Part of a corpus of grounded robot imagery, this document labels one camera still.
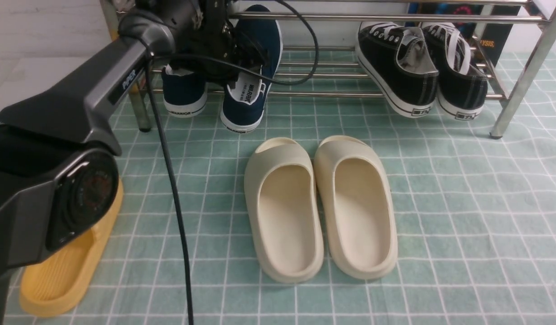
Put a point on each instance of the right cream slide sandal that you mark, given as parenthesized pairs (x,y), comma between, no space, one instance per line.
(358,208)

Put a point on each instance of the navy slip-on shoe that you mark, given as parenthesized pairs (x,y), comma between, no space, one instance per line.
(244,100)
(185,92)

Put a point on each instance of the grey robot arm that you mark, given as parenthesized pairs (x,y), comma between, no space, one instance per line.
(58,170)

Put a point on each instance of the left cream slide sandal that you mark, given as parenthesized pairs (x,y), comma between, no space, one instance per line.
(280,194)

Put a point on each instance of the right yellow slide sandal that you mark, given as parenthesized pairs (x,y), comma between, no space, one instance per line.
(58,284)

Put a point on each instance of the black canvas sneaker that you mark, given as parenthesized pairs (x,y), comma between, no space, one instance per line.
(462,87)
(398,60)

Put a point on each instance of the right black canvas sneaker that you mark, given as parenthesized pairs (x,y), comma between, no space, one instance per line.
(462,87)

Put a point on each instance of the left black canvas sneaker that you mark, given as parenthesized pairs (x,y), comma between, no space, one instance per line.
(398,60)

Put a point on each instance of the metal shoe rack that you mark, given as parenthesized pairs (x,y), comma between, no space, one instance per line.
(509,101)

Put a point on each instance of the green checked floor cloth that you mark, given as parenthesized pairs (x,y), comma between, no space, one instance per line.
(476,221)

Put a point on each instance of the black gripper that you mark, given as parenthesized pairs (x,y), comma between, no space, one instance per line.
(217,37)

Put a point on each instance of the cream slide sandal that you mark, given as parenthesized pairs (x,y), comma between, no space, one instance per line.
(358,208)
(280,194)

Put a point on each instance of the black box behind rack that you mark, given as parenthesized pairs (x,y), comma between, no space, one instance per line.
(492,37)

